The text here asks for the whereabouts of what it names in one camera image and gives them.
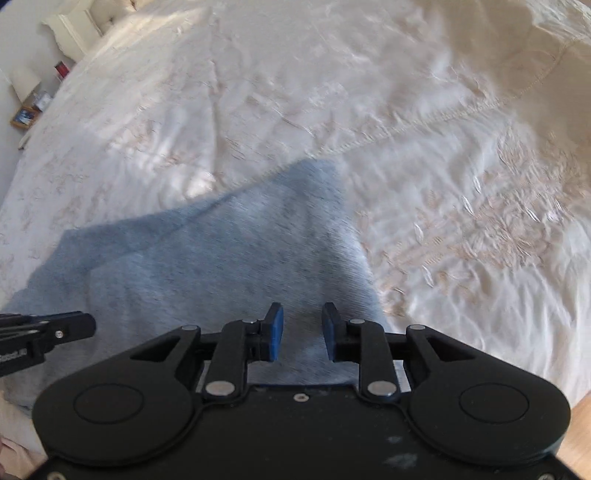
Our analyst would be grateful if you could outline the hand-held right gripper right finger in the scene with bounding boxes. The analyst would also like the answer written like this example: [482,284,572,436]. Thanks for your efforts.
[321,302,482,401]

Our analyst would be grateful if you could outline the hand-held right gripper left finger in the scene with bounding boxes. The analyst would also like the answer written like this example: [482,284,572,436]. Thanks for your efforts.
[129,302,284,401]

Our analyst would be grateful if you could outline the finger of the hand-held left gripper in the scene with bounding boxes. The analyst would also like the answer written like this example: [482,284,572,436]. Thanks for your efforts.
[0,311,97,348]

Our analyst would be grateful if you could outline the grey knit pants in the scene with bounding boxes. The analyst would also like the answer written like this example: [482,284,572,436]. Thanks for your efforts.
[0,159,394,412]

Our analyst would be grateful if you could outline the cream nightstand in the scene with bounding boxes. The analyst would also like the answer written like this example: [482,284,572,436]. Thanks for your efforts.
[9,78,63,152]

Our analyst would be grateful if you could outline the cream embroidered bedspread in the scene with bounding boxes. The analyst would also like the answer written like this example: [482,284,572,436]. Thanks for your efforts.
[0,0,591,464]

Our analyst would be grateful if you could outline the cream shade table lamp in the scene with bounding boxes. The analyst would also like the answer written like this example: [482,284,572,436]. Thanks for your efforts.
[10,68,42,103]

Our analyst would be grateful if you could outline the cream tufted bed headboard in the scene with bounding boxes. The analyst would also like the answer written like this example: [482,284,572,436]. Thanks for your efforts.
[39,0,139,62]

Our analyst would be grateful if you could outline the wooden photo frame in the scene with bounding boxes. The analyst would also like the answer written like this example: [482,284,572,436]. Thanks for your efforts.
[10,106,40,129]

